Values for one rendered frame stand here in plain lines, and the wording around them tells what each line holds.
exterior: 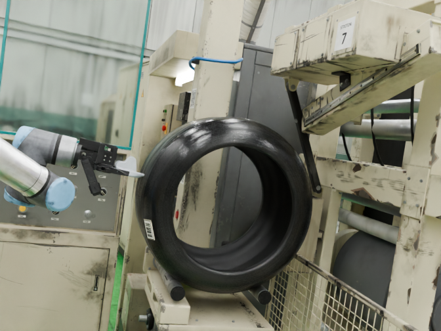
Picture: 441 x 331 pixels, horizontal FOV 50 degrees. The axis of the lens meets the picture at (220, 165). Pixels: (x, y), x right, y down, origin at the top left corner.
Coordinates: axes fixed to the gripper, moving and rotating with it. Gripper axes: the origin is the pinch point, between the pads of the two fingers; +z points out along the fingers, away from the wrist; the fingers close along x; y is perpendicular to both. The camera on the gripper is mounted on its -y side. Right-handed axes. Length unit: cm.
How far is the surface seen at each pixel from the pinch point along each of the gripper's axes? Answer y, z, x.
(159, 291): -34.4, 15.6, 0.5
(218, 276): -23.0, 29.1, -11.5
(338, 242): -12, 101, 45
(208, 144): 14.9, 15.6, -11.3
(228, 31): 58, 22, 26
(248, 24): 77, 42, 77
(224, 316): -38, 38, -2
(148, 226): -12.8, 5.0, -9.9
